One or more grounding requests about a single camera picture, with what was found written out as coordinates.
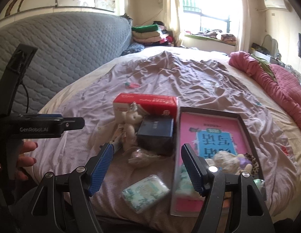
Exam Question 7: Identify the beige plush bunny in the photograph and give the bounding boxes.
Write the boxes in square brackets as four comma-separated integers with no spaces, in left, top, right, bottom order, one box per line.
[206,150,253,175]

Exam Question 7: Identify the floral fabric plush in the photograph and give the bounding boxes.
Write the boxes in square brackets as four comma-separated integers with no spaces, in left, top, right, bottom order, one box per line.
[128,147,160,168]

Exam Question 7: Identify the green Gardenia tissue pack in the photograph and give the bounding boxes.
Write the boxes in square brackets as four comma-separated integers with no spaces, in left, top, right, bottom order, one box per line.
[121,175,170,214]

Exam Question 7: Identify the person's left hand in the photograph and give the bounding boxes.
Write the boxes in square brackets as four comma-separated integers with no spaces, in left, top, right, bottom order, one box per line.
[0,139,38,181]

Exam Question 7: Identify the black tray with pink book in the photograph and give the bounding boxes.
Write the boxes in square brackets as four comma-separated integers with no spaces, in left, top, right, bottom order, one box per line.
[170,107,265,217]

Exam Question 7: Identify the leopard print scrunchie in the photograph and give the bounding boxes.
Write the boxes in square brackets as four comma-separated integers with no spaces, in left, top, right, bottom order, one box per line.
[244,153,260,176]

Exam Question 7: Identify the dark blue small box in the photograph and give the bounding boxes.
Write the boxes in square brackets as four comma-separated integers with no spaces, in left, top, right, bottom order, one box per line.
[137,115,174,157]

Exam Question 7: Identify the cream teddy bear with crown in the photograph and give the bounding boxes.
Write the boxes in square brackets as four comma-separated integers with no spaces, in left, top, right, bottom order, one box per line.
[121,102,143,151]

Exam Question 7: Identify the red and white tissue box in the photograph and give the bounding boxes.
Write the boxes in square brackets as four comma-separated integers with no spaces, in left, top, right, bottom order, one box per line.
[113,93,179,124]

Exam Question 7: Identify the grey quilted headboard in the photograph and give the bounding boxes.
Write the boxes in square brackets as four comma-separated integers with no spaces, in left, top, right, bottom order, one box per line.
[0,12,132,114]

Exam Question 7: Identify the pink rumpled quilt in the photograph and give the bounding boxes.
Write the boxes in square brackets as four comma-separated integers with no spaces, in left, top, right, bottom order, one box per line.
[228,52,301,131]

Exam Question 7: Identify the stack of folded clothes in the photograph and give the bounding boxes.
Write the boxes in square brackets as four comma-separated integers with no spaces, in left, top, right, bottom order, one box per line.
[131,21,174,46]

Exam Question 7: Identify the clothes pile on windowsill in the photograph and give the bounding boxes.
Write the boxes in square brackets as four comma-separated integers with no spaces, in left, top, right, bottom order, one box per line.
[185,29,237,46]

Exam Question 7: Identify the white standing fan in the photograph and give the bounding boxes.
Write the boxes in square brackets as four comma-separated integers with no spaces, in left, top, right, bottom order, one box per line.
[262,34,281,59]

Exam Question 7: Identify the white air conditioner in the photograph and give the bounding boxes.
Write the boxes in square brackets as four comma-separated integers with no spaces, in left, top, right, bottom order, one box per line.
[264,0,289,11]

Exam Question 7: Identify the black cable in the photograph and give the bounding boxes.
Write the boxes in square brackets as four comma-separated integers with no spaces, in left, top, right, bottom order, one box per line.
[19,82,30,114]

